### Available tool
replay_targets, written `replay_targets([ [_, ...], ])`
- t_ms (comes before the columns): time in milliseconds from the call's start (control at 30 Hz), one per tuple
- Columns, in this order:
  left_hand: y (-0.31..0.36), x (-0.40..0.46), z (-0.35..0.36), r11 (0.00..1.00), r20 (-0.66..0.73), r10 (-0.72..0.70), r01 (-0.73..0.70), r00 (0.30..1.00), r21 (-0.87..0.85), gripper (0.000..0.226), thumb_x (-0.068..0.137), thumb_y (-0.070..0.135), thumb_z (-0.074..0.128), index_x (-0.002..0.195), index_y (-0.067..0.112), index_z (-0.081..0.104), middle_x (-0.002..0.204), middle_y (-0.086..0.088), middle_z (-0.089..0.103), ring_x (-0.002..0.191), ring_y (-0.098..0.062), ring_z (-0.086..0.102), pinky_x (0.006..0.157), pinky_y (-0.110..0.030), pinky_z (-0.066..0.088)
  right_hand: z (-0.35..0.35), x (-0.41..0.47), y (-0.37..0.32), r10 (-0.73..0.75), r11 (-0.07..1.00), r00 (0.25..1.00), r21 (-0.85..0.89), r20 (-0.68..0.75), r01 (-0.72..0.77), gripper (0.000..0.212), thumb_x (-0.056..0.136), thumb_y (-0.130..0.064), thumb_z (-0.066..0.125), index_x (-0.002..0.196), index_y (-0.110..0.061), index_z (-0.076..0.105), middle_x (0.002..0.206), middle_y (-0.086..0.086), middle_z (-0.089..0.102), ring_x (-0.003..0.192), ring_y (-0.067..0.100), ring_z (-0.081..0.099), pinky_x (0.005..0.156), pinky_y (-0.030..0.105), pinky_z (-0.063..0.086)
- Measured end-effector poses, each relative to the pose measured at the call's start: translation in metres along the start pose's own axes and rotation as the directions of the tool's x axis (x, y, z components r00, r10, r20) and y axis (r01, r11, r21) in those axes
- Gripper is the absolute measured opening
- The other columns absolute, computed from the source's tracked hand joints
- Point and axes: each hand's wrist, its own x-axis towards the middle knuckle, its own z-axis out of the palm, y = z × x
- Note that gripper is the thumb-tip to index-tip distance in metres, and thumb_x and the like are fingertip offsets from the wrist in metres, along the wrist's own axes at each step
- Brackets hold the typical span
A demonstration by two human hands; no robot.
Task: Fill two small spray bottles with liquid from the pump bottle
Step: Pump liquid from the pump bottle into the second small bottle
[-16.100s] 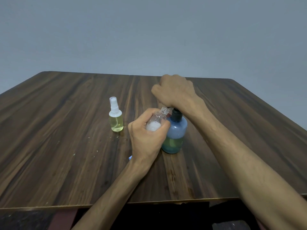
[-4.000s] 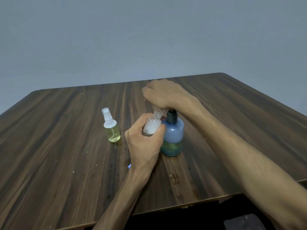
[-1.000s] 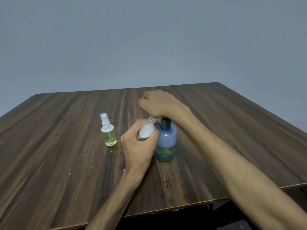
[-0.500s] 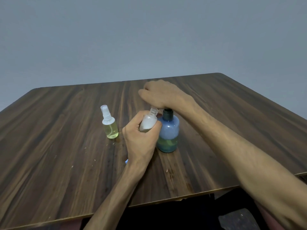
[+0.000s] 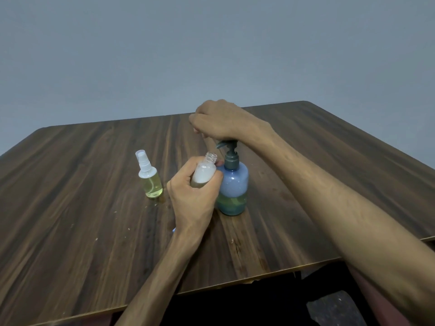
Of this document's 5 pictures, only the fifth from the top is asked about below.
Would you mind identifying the person's left forearm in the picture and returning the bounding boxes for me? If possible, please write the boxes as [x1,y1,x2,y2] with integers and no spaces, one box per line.
[115,234,201,326]

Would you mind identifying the blue green pump bottle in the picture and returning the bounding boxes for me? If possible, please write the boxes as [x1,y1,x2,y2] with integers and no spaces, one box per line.
[214,139,249,216]

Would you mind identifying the person's right forearm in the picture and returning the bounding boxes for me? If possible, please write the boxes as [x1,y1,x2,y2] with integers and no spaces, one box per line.
[253,129,435,326]

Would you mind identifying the person's right hand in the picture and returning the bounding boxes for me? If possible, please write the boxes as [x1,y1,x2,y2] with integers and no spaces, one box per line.
[188,99,276,150]

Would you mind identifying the white spray cap with tube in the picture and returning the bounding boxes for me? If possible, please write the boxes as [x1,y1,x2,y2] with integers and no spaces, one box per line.
[135,149,152,173]

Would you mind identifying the clear small bottle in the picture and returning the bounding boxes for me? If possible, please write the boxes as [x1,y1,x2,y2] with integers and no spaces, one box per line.
[138,166,164,199]

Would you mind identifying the blue-capped small spray bottle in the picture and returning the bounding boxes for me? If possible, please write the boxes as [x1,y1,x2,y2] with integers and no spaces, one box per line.
[189,152,218,189]

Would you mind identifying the maroon table leg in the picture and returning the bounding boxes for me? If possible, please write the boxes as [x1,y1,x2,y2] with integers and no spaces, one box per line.
[346,263,405,326]

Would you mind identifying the person's left hand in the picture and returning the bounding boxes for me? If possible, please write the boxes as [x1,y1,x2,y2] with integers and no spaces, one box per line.
[166,156,224,247]

